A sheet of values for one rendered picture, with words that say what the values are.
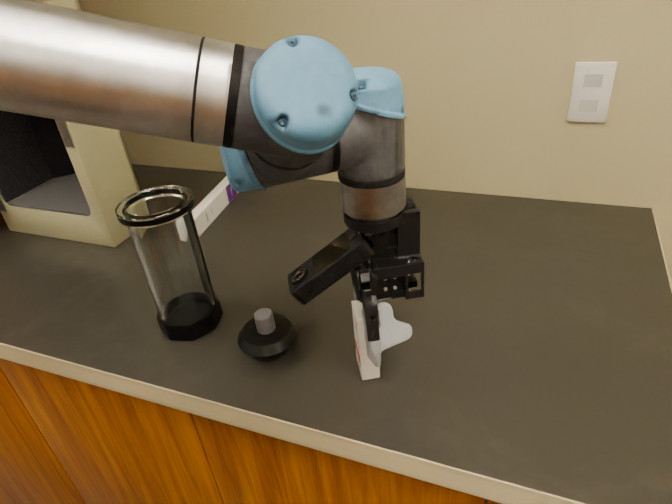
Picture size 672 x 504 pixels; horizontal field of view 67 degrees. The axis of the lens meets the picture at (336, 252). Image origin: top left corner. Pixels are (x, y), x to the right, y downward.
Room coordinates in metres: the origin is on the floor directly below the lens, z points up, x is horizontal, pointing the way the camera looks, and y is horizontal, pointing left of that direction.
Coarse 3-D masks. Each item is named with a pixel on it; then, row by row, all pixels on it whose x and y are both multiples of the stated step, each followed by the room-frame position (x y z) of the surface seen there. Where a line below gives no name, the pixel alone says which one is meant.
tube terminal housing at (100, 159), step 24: (48, 0) 0.99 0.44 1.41; (72, 0) 1.04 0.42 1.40; (96, 144) 0.99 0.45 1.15; (120, 144) 1.04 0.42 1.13; (96, 168) 0.97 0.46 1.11; (120, 168) 1.02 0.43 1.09; (96, 192) 0.95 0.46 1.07; (120, 192) 1.00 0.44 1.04; (24, 216) 1.05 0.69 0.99; (48, 216) 1.01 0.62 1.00; (72, 216) 0.98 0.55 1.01; (96, 216) 0.95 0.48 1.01; (72, 240) 1.00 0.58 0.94; (96, 240) 0.96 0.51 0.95; (120, 240) 0.96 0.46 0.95
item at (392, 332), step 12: (384, 312) 0.49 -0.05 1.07; (384, 324) 0.48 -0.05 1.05; (396, 324) 0.48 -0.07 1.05; (408, 324) 0.49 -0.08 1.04; (384, 336) 0.48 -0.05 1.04; (396, 336) 0.48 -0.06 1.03; (408, 336) 0.48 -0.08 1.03; (372, 348) 0.47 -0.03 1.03; (384, 348) 0.47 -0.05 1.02; (372, 360) 0.48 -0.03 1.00
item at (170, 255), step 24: (144, 192) 0.70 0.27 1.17; (168, 192) 0.71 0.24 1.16; (120, 216) 0.63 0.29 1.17; (144, 216) 0.62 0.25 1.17; (144, 240) 0.62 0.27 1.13; (168, 240) 0.63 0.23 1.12; (192, 240) 0.65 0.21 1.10; (144, 264) 0.63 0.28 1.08; (168, 264) 0.62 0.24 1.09; (192, 264) 0.64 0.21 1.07; (168, 288) 0.62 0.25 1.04; (192, 288) 0.63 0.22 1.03; (168, 312) 0.62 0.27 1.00; (192, 312) 0.63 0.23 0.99
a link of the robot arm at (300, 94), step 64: (0, 0) 0.37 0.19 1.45; (0, 64) 0.34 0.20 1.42; (64, 64) 0.34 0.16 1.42; (128, 64) 0.35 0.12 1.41; (192, 64) 0.36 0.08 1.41; (256, 64) 0.36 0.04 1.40; (320, 64) 0.35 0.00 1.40; (128, 128) 0.36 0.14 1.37; (192, 128) 0.35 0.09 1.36; (256, 128) 0.35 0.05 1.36; (320, 128) 0.33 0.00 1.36
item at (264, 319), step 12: (264, 312) 0.59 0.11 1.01; (252, 324) 0.60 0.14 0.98; (264, 324) 0.57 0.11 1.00; (276, 324) 0.59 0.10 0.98; (288, 324) 0.59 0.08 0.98; (240, 336) 0.58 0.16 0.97; (252, 336) 0.57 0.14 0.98; (264, 336) 0.57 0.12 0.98; (276, 336) 0.57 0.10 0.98; (288, 336) 0.57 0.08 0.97; (240, 348) 0.56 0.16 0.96; (252, 348) 0.55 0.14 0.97; (264, 348) 0.55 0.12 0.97; (276, 348) 0.55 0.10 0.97; (288, 348) 0.57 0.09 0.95; (264, 360) 0.56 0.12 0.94
